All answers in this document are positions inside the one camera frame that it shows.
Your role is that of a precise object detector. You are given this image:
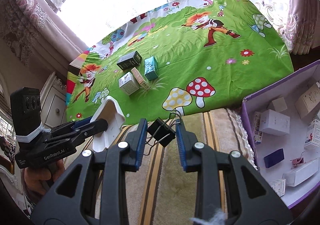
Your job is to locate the black binder clip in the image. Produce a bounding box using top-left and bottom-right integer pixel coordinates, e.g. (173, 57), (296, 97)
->
(144, 109), (182, 156)

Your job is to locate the white plastic holder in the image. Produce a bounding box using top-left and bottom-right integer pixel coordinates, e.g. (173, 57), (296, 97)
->
(91, 96), (125, 152)

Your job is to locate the black product box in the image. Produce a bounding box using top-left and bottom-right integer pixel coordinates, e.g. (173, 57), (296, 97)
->
(117, 51), (142, 70)

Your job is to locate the teal foil box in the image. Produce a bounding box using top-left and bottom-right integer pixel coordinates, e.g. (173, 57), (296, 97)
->
(144, 56), (158, 81)

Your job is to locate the beige cardboard box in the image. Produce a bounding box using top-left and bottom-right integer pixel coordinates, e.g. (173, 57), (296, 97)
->
(295, 82), (319, 119)

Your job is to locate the white music box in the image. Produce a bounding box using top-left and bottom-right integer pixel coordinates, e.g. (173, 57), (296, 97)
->
(119, 72), (139, 96)

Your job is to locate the dark blue small box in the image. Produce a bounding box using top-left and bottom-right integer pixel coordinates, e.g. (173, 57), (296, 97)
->
(264, 148), (284, 169)

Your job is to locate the left hand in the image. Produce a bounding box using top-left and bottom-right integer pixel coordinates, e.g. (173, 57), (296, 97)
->
(23, 159), (65, 196)

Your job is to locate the green cartoon tablecloth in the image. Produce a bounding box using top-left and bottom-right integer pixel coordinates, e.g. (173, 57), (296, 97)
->
(66, 0), (293, 124)

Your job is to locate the white medicine box red figure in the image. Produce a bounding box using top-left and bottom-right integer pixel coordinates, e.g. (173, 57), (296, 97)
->
(304, 119), (320, 150)

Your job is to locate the white medicine box grey text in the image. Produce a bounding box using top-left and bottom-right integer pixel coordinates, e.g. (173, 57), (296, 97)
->
(269, 178), (286, 197)

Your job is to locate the pink curtain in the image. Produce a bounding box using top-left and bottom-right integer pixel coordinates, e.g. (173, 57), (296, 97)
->
(1, 0), (87, 77)

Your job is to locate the small white cube box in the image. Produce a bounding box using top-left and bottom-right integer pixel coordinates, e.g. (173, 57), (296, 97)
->
(267, 97), (287, 113)

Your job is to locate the striped sofa cushion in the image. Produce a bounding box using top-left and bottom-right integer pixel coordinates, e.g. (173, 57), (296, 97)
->
(62, 107), (258, 225)

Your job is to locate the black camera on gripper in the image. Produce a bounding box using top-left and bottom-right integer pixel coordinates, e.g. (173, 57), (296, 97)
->
(10, 87), (41, 136)

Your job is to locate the pink binder clip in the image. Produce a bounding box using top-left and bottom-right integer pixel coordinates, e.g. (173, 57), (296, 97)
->
(291, 151), (305, 169)

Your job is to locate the purple cardboard box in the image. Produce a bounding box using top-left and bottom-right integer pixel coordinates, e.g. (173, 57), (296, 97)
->
(241, 61), (319, 208)

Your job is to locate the large white box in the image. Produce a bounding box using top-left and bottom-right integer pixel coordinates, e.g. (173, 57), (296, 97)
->
(282, 157), (319, 187)

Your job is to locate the white nightstand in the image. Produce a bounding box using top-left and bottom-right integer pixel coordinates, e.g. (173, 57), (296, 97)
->
(40, 72), (66, 128)

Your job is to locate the tan narrow box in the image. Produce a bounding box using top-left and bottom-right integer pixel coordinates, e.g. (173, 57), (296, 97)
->
(131, 68), (150, 90)

